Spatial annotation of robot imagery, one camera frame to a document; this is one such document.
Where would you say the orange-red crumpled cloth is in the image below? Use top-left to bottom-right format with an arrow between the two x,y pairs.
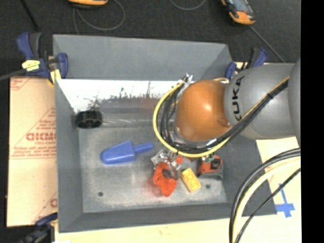
152,156 -> 183,197

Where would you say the yellow block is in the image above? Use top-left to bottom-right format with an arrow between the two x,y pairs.
180,168 -> 203,193

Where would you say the orange and black tape measure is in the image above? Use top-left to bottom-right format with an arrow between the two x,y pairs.
196,155 -> 224,179

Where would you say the blue plastic scoop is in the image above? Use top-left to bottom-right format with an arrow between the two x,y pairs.
100,140 -> 155,165

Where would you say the grey metal bin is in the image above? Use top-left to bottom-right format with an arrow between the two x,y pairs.
52,34 -> 277,233

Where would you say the brown cardboard board, red print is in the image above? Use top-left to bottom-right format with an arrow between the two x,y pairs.
6,75 -> 59,228

